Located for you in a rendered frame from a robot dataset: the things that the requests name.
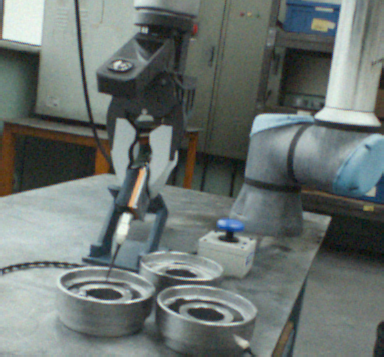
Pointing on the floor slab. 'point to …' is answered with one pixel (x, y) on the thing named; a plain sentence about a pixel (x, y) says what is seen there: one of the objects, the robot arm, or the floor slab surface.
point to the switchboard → (234, 66)
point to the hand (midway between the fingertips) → (137, 186)
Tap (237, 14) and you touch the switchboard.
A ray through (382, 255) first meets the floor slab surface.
